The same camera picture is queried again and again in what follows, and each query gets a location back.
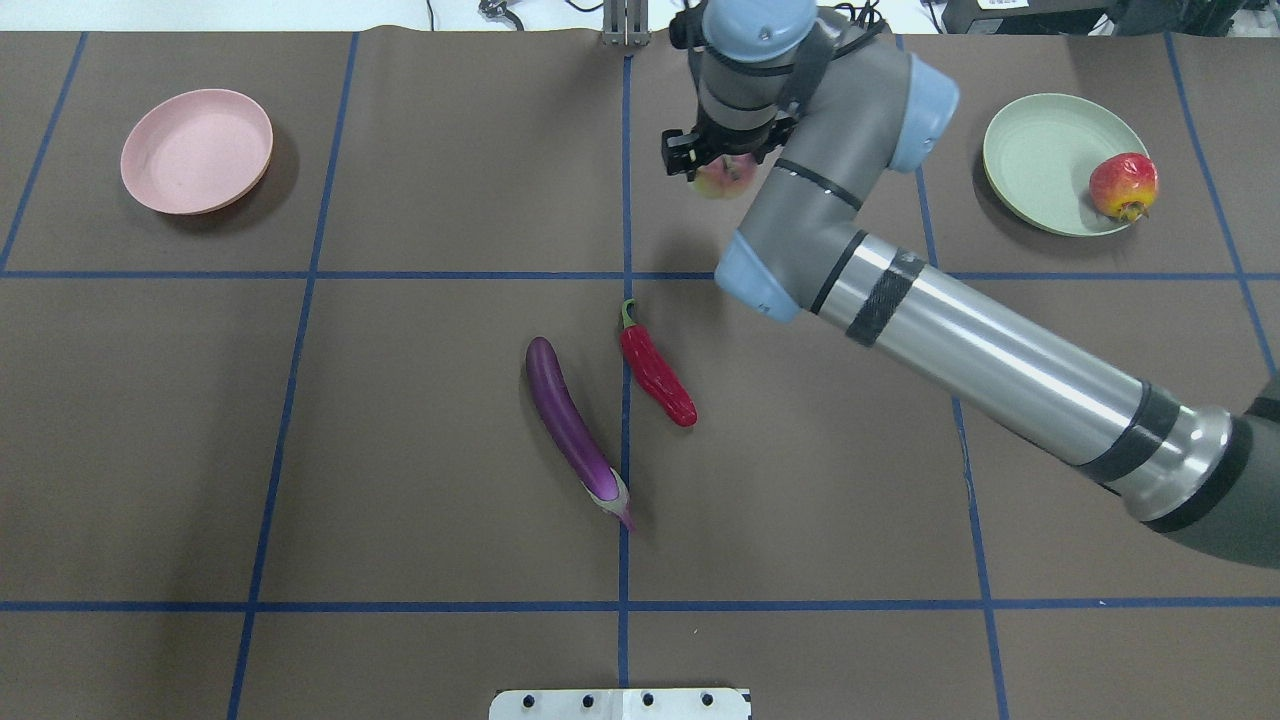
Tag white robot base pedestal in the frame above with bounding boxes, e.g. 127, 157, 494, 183
488, 687, 754, 719

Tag red chili pepper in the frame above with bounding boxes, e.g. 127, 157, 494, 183
620, 299, 698, 428

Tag pink plate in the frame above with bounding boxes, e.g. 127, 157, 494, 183
119, 88, 275, 217

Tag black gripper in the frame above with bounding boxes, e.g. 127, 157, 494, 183
660, 114, 797, 181

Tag purple eggplant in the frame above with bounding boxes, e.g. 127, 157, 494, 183
524, 336, 635, 532

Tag yellow pink peach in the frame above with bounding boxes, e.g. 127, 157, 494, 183
691, 154, 759, 200

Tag red pomegranate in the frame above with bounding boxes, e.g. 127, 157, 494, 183
1088, 152, 1160, 223

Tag green plate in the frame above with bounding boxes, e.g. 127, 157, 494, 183
980, 94, 1147, 238

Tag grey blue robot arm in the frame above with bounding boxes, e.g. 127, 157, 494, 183
660, 1, 1279, 569

